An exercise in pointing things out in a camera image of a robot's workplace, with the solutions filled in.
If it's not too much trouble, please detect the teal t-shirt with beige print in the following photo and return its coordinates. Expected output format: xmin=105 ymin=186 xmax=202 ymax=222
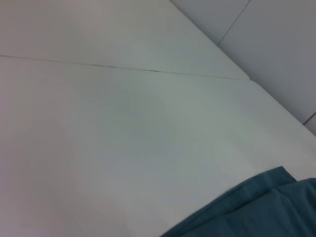
xmin=160 ymin=165 xmax=316 ymax=237

